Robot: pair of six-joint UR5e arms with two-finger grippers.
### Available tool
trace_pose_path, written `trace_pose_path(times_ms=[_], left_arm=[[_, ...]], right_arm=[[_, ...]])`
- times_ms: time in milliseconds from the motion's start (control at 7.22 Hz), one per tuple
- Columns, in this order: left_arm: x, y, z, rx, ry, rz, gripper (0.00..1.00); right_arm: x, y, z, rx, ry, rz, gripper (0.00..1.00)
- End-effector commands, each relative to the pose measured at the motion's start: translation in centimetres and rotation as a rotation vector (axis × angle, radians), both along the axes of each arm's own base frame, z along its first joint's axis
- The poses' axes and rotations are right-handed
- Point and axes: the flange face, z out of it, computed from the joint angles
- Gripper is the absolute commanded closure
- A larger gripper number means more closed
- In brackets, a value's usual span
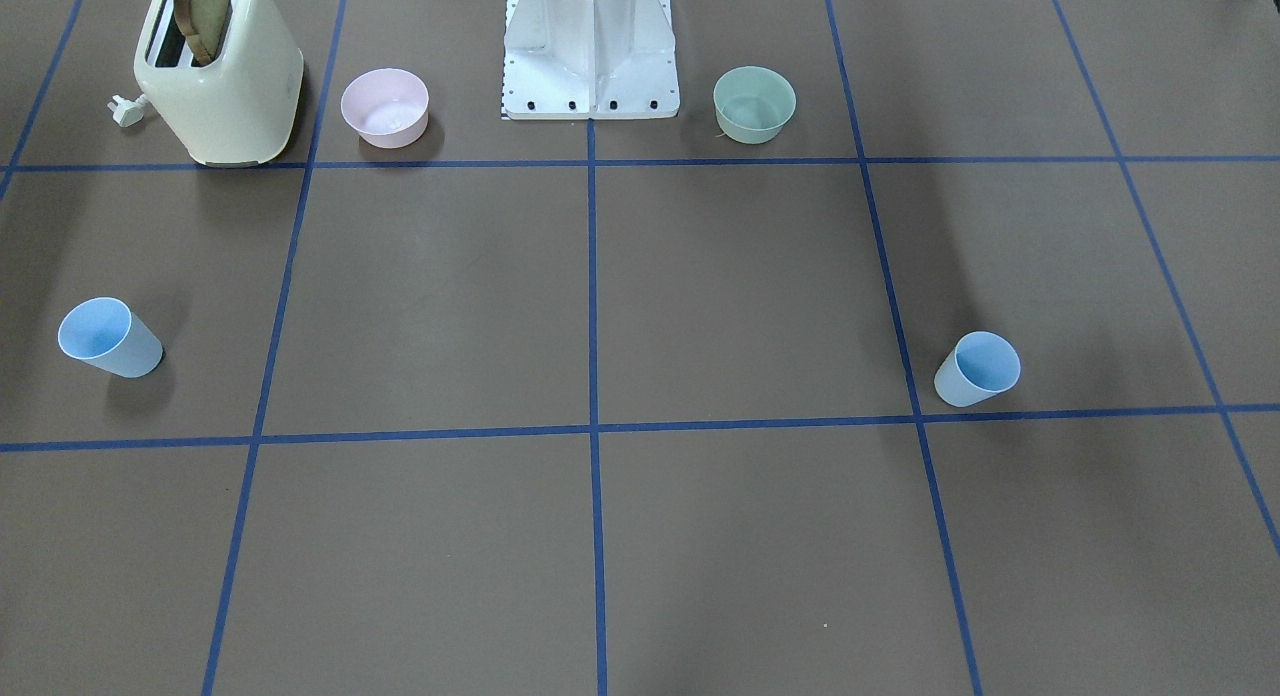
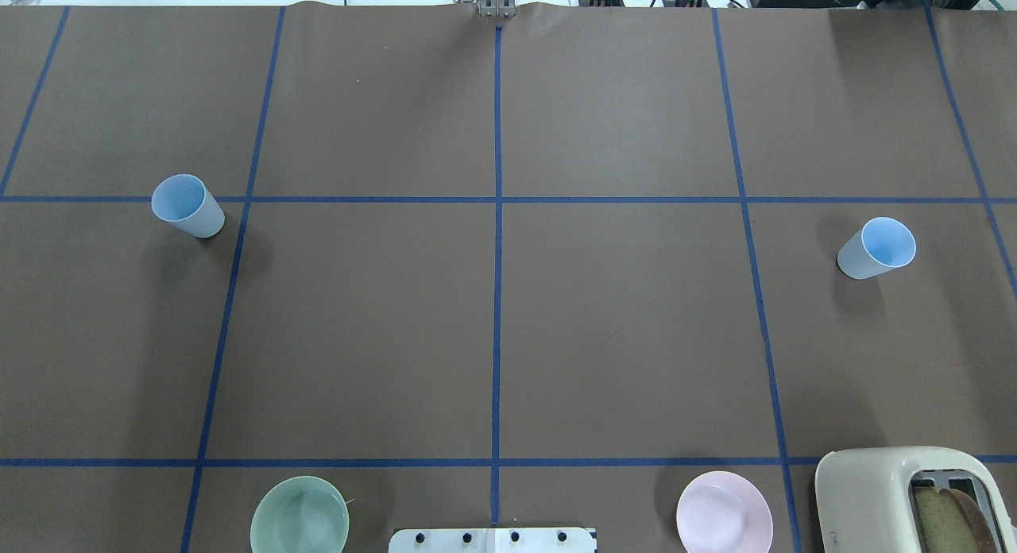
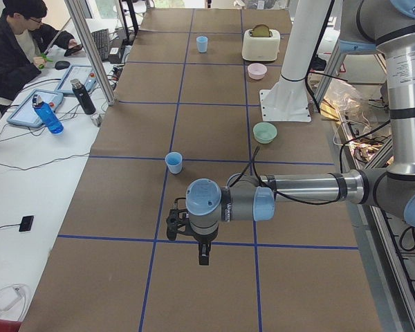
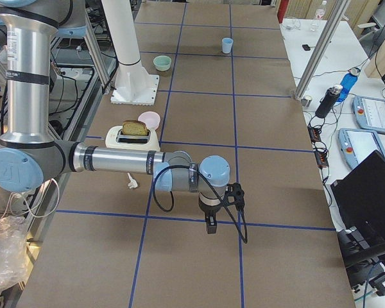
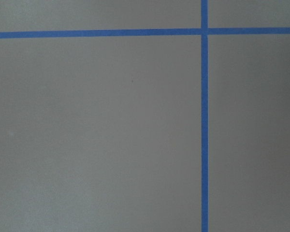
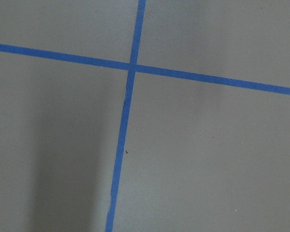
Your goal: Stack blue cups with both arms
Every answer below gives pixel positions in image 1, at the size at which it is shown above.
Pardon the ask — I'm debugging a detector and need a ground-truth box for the cream two-slot toaster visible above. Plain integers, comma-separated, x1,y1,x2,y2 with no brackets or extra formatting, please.
133,0,305,168

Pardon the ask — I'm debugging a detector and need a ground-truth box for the pink plastic bowl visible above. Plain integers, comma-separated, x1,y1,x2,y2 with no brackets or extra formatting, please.
340,68,430,148

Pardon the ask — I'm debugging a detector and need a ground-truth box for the light blue cup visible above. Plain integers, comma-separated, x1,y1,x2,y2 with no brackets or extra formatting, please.
933,331,1021,408
56,298,164,380

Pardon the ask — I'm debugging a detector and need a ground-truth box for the toast slice in toaster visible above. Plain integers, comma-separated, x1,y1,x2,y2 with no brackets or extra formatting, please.
173,0,232,67

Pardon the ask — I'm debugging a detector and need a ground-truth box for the green plastic bowl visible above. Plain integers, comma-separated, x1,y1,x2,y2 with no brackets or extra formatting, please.
712,64,797,145

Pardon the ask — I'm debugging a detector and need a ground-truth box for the white toaster power plug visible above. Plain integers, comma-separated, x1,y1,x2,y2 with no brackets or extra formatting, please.
108,93,150,128

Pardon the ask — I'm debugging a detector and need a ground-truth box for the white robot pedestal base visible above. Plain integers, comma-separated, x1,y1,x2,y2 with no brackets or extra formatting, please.
500,0,682,122

